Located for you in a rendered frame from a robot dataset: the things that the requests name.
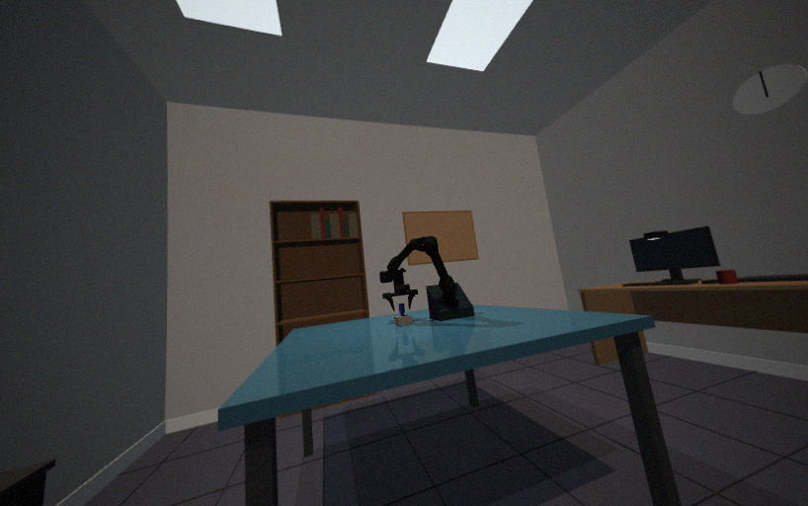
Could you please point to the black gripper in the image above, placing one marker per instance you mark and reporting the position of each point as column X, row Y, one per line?
column 410, row 294

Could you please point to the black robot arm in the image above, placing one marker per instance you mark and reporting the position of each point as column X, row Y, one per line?
column 430, row 246

